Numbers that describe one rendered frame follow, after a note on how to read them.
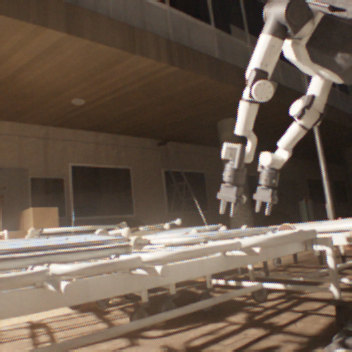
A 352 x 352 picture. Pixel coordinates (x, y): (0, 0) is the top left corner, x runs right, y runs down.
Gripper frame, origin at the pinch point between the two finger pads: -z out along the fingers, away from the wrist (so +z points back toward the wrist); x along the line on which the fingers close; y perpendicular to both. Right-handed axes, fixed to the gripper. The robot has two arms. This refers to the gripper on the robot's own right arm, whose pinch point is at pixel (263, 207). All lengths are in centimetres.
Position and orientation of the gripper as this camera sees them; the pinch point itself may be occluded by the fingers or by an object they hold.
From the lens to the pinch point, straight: 151.4
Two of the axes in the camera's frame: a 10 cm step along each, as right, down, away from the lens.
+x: -6.9, -1.9, 7.0
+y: -7.0, -0.4, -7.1
